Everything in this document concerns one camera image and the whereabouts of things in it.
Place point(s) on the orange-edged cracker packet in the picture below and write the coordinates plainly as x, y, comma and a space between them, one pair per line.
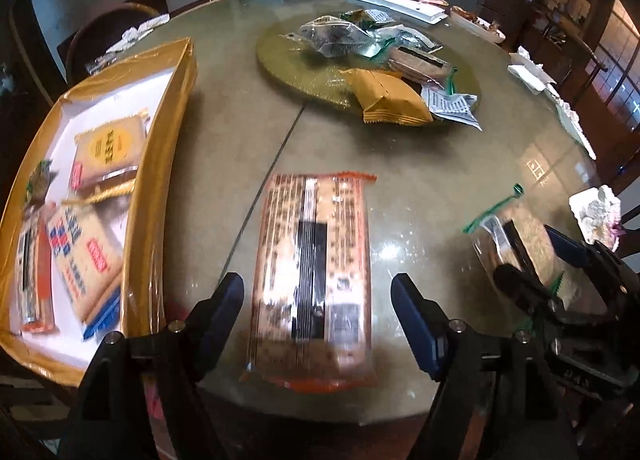
315, 260

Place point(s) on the green-edged cracker packet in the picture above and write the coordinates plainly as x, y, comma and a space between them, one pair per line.
525, 235

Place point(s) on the yellow snack packet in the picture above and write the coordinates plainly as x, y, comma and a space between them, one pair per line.
390, 95

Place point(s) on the brown cracker packet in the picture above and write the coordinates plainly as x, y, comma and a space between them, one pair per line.
420, 65

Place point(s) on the lattice door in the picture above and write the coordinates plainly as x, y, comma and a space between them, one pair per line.
617, 70

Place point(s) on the crumpled white tissue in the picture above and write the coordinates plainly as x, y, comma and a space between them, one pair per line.
135, 33
572, 123
597, 212
530, 70

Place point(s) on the yellow square cracker packet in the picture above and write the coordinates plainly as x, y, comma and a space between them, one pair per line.
107, 145

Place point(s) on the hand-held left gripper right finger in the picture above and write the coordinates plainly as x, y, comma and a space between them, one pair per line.
415, 320

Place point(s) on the small clear packet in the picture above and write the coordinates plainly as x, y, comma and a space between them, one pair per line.
100, 64

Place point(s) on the gold turntable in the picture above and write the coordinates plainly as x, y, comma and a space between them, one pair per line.
300, 75

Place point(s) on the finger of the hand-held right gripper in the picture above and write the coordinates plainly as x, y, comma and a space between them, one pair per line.
567, 246
520, 285

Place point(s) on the round-backed wooden chair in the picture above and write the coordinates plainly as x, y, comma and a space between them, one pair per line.
95, 35

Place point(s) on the green leaf print packet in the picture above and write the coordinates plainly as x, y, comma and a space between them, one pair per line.
40, 183

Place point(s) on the narrow orange-edged packet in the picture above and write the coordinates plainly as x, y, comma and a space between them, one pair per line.
35, 275

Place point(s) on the blue red print cracker packet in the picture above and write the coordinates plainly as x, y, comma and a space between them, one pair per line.
85, 260

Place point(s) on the green white snack packet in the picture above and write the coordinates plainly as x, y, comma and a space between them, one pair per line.
372, 16

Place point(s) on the clear silver snack packet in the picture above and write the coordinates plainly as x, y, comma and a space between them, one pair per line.
332, 38

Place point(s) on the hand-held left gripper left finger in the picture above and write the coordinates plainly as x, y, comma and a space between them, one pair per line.
227, 300

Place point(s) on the gold-rimmed tray box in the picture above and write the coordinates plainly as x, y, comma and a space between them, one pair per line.
150, 180

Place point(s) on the plate with food scraps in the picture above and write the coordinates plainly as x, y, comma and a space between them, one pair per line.
480, 23

